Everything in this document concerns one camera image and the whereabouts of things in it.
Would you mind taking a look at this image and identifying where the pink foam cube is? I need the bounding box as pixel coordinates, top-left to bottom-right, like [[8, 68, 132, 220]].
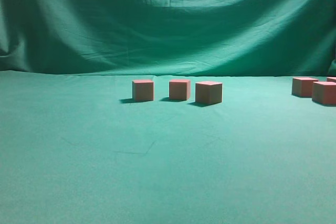
[[291, 77, 319, 98], [132, 79, 154, 101], [327, 77, 336, 82], [312, 81, 336, 105], [195, 81, 223, 105], [169, 79, 191, 101]]

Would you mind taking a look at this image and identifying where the green cloth backdrop and cover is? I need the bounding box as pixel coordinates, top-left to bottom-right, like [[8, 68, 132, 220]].
[[1, 0, 335, 223]]

